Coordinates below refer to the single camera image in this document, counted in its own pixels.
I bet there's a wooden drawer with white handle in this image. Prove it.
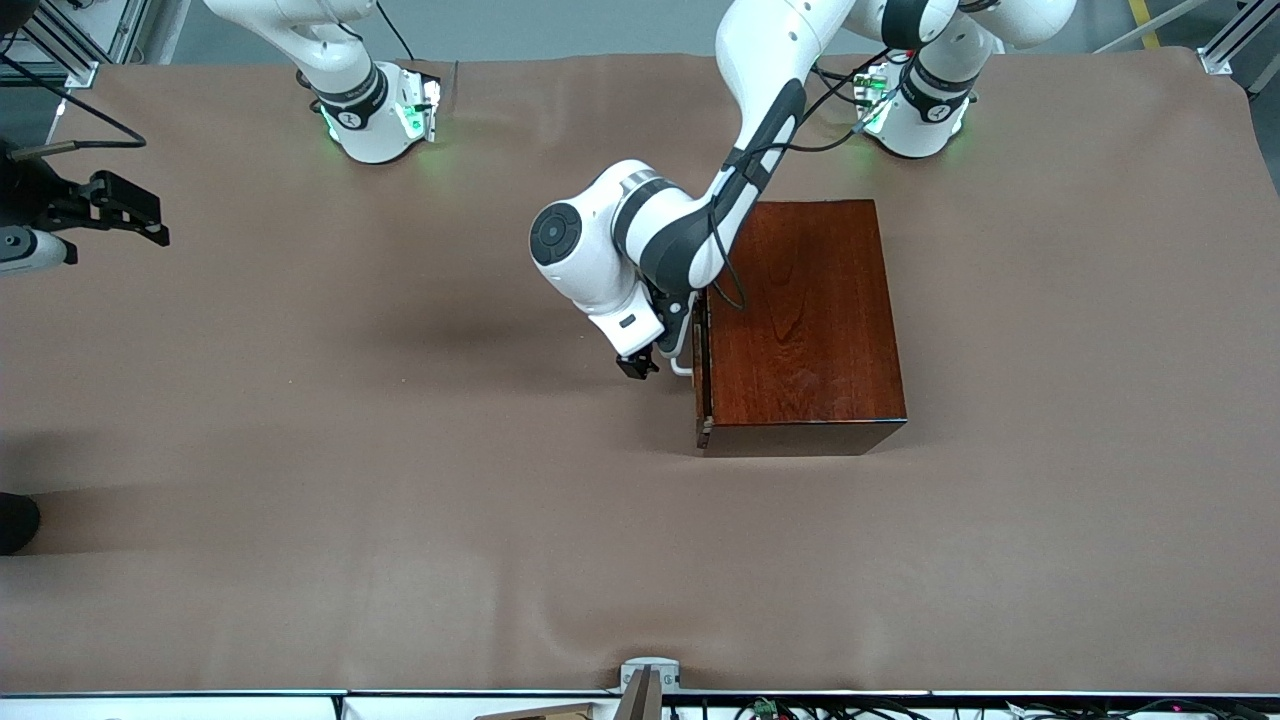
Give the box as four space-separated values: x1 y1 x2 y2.
668 290 713 449

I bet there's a dark wooden cabinet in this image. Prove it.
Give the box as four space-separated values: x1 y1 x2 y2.
703 198 909 458

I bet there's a large table cover cloth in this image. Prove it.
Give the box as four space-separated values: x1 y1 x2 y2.
0 45 1280 696

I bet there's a grey metal clamp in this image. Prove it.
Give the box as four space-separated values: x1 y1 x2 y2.
619 656 682 694

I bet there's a black round object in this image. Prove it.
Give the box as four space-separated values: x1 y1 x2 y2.
0 492 42 557

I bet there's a flat wooden board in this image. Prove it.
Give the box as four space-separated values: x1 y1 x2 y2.
475 702 593 720

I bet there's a grey metal bar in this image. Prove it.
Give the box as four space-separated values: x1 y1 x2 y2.
1095 0 1201 53

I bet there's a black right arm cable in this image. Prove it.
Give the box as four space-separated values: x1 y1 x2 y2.
0 55 148 161

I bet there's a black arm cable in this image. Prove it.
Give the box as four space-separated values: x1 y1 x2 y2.
703 45 901 313
0 55 148 161

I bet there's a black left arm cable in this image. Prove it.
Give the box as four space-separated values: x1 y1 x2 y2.
703 45 901 313

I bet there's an aluminium profile frame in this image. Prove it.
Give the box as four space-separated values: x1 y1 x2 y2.
1195 0 1280 76
0 0 191 91

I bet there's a black base cable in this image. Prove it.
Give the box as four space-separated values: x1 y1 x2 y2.
815 65 881 111
374 0 419 63

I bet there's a white table edge rail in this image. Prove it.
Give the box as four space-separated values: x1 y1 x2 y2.
0 690 1280 720

